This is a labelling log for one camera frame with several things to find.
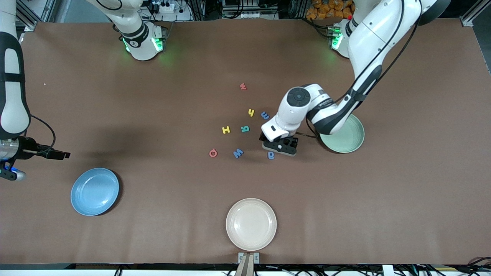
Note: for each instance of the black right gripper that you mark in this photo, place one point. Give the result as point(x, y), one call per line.
point(26, 147)

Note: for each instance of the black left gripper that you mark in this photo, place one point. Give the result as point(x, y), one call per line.
point(261, 137)

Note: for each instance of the blue capital letter E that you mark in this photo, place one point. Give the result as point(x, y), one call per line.
point(265, 115)

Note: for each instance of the teal capital letter R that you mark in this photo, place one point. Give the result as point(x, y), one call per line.
point(244, 128)

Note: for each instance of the red capital letter Q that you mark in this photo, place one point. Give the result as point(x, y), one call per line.
point(211, 153)

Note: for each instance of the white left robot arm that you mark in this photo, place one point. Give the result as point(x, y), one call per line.
point(368, 34)

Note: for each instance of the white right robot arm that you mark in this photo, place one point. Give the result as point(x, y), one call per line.
point(140, 48)

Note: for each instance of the green plate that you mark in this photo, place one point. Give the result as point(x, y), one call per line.
point(347, 142)

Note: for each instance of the blue plate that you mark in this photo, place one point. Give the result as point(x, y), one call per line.
point(94, 191)

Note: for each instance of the beige plate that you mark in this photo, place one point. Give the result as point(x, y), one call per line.
point(251, 224)

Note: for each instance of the blue capital letter M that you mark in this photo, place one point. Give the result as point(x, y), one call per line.
point(238, 154)

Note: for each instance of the yellow capital letter H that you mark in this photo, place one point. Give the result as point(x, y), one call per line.
point(226, 130)

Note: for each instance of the brown table cover sheet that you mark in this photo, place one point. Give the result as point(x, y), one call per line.
point(383, 214)

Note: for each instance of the bag of orange items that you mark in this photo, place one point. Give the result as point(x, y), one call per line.
point(326, 9)

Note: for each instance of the small white block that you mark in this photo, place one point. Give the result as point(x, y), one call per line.
point(388, 270)

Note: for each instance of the white power strip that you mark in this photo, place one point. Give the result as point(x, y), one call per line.
point(165, 7)

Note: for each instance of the aluminium frame profile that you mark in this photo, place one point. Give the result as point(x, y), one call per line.
point(23, 19)
point(470, 17)

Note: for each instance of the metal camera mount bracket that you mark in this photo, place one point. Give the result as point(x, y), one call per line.
point(248, 264)

